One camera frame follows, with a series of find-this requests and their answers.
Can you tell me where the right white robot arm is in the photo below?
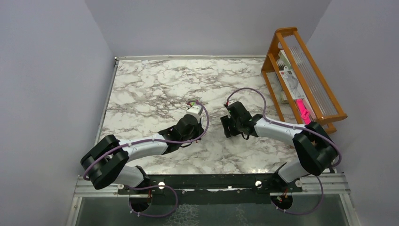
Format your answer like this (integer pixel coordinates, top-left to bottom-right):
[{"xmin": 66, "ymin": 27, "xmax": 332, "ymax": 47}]
[{"xmin": 220, "ymin": 101, "xmax": 339, "ymax": 192}]

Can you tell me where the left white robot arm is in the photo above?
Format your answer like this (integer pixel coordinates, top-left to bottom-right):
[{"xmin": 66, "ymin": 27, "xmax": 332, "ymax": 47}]
[{"xmin": 80, "ymin": 113, "xmax": 205, "ymax": 194}]

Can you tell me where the white packaged item in rack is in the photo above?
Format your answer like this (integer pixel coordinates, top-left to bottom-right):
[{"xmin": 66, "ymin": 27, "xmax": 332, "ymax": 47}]
[{"xmin": 277, "ymin": 50, "xmax": 306, "ymax": 100}]

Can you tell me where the orange wooden rack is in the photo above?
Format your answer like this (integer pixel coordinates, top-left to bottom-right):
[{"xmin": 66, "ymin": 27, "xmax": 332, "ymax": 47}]
[{"xmin": 261, "ymin": 27, "xmax": 347, "ymax": 134}]

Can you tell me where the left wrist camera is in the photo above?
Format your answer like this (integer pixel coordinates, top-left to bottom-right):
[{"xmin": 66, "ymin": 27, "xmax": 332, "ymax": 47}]
[{"xmin": 186, "ymin": 105, "xmax": 203, "ymax": 122}]

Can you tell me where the black mounting rail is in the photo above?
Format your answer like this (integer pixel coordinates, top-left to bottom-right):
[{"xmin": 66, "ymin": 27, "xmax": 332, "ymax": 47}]
[{"xmin": 114, "ymin": 173, "xmax": 302, "ymax": 205}]

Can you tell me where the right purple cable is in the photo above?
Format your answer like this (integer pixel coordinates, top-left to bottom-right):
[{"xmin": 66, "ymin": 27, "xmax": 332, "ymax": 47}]
[{"xmin": 226, "ymin": 88, "xmax": 343, "ymax": 217}]

